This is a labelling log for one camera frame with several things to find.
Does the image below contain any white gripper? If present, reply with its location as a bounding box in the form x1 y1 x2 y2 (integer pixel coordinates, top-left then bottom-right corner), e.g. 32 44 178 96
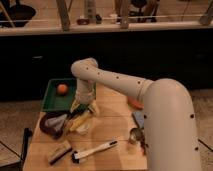
70 79 100 116

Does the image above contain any yellow banana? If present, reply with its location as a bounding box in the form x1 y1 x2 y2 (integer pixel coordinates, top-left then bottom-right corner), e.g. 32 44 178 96
69 111 92 132

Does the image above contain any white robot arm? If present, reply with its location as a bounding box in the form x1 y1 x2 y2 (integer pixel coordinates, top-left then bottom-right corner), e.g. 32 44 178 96
71 58 202 171

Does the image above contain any white paper cup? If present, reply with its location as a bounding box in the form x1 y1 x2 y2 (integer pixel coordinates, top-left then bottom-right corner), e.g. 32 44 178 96
76 118 92 135

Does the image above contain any green plastic tray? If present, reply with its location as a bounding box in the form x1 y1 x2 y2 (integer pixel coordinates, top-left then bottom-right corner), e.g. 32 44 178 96
42 78 98 113

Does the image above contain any orange ball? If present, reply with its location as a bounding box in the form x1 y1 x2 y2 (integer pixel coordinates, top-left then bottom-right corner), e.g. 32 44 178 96
56 84 68 96

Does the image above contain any grey cloth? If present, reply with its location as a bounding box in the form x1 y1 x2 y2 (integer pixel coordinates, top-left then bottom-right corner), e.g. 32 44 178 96
45 114 67 131

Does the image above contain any dark brown bowl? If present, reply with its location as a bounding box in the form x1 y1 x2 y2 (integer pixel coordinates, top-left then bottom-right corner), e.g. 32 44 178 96
39 113 68 137

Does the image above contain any wooden block brush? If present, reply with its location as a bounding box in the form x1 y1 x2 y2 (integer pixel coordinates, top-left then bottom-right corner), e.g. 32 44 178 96
47 140 72 165

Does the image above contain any orange carrot toy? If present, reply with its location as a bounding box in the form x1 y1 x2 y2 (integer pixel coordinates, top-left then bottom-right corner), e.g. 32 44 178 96
127 97 144 110

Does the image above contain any brown grape bunch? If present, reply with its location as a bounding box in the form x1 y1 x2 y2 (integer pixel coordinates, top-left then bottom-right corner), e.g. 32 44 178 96
140 138 146 156

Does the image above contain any white handled brush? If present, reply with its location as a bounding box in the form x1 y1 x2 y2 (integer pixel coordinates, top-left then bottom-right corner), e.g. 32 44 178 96
71 140 118 163

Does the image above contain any black chair frame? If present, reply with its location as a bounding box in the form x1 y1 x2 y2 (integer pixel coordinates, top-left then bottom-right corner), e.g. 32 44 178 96
0 128 33 171

